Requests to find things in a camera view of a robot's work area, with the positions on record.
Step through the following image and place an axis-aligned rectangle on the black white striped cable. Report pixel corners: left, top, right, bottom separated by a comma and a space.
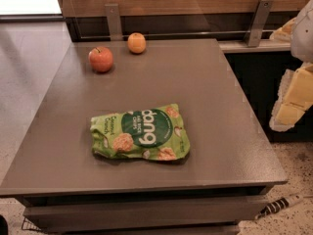
254, 193, 305, 220

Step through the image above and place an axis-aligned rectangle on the left metal wall bracket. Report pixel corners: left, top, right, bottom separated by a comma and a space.
105, 3, 123, 41

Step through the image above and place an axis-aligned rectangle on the metal wall bracket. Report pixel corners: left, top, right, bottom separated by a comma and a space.
105, 3, 123, 41
245, 0, 274, 47

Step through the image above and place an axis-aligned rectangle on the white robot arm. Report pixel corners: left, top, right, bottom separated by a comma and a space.
269, 0, 313, 132

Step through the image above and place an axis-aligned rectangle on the wire rack under table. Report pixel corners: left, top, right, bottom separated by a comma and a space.
22, 217, 40, 232

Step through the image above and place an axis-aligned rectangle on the green rice chip bag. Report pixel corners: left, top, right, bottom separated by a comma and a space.
90, 104, 191, 162

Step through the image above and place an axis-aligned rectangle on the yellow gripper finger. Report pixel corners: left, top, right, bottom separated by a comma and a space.
269, 63, 313, 132
269, 18, 295, 42

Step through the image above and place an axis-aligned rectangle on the red apple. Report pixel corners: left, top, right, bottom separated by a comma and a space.
88, 46, 113, 72

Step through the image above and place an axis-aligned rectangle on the orange fruit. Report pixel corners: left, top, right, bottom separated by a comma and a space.
127, 32, 146, 54

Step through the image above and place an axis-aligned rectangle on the grey table with drawers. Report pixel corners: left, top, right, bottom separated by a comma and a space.
1, 39, 287, 234

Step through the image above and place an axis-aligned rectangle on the right metal wall bracket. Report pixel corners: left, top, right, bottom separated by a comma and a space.
245, 0, 274, 47

